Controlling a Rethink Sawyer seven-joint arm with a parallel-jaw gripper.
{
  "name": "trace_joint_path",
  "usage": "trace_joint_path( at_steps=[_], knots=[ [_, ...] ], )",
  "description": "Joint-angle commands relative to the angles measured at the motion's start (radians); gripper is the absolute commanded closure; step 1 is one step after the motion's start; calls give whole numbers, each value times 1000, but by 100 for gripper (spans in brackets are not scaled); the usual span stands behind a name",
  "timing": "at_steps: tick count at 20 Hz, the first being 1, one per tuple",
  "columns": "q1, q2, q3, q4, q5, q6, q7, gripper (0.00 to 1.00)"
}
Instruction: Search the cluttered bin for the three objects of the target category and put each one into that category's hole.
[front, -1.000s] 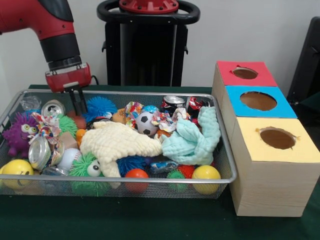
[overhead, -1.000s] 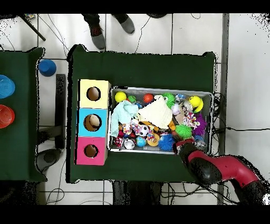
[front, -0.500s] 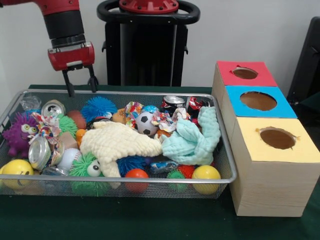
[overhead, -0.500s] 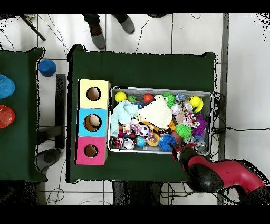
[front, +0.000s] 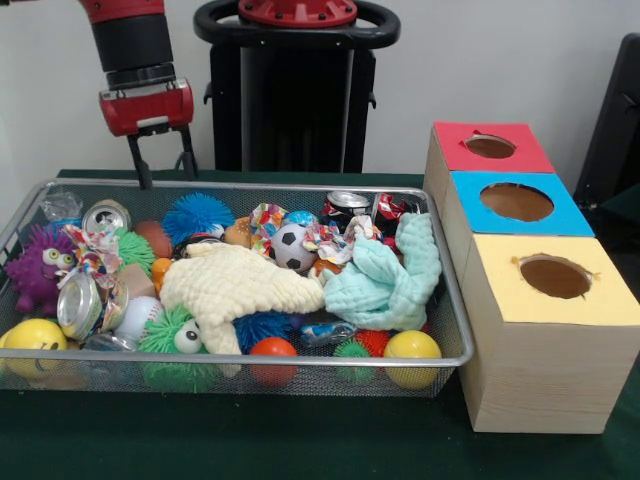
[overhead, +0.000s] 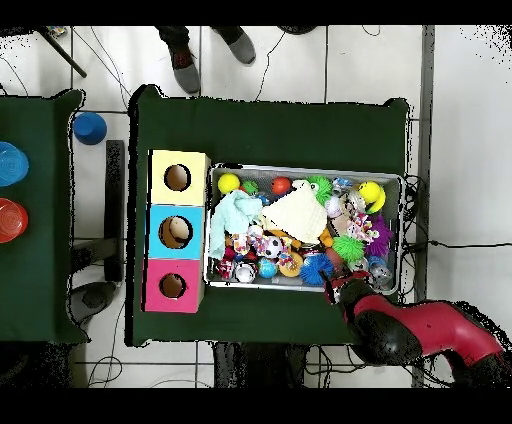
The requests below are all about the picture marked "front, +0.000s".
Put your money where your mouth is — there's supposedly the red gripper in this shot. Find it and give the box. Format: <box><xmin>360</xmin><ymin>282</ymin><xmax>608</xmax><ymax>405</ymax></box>
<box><xmin>98</xmin><ymin>78</ymin><xmax>199</xmax><ymax>190</ymax></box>

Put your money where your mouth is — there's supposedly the silver crushed soda can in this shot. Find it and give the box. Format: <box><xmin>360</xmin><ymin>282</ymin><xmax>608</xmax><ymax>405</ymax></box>
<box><xmin>81</xmin><ymin>199</ymin><xmax>132</xmax><ymax>235</ymax></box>

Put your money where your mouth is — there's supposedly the wooden box with three holes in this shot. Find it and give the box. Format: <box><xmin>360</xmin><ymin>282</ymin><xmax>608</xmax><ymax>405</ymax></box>
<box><xmin>422</xmin><ymin>121</ymin><xmax>640</xmax><ymax>434</ymax></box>

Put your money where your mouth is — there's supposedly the blue spiky ball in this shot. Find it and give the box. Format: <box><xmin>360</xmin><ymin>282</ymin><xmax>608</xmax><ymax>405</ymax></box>
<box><xmin>162</xmin><ymin>192</ymin><xmax>236</xmax><ymax>246</ymax></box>

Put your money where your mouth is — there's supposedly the cream waffle cloth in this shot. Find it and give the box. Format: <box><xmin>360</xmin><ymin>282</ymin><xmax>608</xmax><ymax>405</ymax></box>
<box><xmin>159</xmin><ymin>241</ymin><xmax>326</xmax><ymax>357</ymax></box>

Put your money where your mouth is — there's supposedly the small soccer ball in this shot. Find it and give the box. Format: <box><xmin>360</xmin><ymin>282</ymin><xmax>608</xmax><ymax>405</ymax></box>
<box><xmin>269</xmin><ymin>223</ymin><xmax>319</xmax><ymax>273</ymax></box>

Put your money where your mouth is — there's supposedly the green furry toy with eyes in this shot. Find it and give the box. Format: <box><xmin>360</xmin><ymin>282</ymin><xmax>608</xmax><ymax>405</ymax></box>
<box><xmin>137</xmin><ymin>304</ymin><xmax>221</xmax><ymax>394</ymax></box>

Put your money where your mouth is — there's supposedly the purple spiky monster toy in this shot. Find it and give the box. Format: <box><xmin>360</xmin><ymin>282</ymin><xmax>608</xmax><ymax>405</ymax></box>
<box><xmin>5</xmin><ymin>224</ymin><xmax>76</xmax><ymax>316</ymax></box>

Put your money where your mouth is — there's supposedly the red orange ball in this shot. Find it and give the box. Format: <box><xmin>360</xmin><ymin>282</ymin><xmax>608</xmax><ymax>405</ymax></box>
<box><xmin>249</xmin><ymin>336</ymin><xmax>299</xmax><ymax>386</ymax></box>

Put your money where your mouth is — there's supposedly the yellow smiley ball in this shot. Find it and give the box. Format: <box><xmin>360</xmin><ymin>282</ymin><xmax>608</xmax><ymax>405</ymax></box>
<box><xmin>2</xmin><ymin>318</ymin><xmax>70</xmax><ymax>379</ymax></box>

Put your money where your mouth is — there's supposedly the mint green cloth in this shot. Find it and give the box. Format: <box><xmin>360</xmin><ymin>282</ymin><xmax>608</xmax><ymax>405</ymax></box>
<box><xmin>322</xmin><ymin>212</ymin><xmax>444</xmax><ymax>332</ymax></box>

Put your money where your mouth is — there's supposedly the dark green table cloth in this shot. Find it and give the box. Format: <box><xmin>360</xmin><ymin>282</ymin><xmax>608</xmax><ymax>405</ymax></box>
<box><xmin>0</xmin><ymin>168</ymin><xmax>640</xmax><ymax>480</ymax></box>

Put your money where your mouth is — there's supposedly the plain yellow ball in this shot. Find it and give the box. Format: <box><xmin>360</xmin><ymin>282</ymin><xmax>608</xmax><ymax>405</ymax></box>
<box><xmin>383</xmin><ymin>329</ymin><xmax>444</xmax><ymax>390</ymax></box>

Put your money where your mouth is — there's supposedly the black upright panel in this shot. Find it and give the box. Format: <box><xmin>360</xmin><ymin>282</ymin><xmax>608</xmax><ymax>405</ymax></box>
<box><xmin>574</xmin><ymin>33</ymin><xmax>640</xmax><ymax>211</ymax></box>

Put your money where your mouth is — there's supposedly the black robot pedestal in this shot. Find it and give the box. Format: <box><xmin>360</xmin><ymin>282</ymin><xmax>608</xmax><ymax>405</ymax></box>
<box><xmin>193</xmin><ymin>0</ymin><xmax>401</xmax><ymax>174</ymax></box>

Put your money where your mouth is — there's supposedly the silver wire mesh bin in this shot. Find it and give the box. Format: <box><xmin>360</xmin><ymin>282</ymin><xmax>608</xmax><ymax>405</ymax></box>
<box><xmin>0</xmin><ymin>178</ymin><xmax>475</xmax><ymax>399</ymax></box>

